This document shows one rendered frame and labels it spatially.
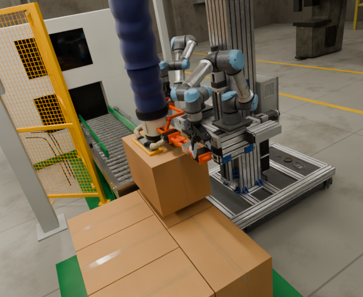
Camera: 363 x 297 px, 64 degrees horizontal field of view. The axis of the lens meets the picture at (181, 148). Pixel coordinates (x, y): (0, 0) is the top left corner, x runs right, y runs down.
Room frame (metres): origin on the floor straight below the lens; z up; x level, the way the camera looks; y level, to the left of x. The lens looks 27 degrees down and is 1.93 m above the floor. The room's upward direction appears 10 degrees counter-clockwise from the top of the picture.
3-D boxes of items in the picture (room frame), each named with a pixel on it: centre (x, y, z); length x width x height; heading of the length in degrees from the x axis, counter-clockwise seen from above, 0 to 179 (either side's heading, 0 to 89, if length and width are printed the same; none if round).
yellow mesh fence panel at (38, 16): (2.88, 1.36, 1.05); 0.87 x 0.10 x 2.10; 76
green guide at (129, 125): (3.75, 0.66, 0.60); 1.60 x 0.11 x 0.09; 24
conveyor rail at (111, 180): (3.19, 1.06, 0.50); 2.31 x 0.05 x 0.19; 24
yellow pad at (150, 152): (1.88, 0.24, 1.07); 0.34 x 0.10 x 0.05; 25
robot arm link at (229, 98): (2.04, -0.42, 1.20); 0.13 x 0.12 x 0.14; 53
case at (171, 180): (1.91, 0.15, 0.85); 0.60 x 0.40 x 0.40; 24
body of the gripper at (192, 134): (1.40, -0.09, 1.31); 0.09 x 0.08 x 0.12; 25
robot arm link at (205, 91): (1.48, -0.14, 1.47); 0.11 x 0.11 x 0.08; 53
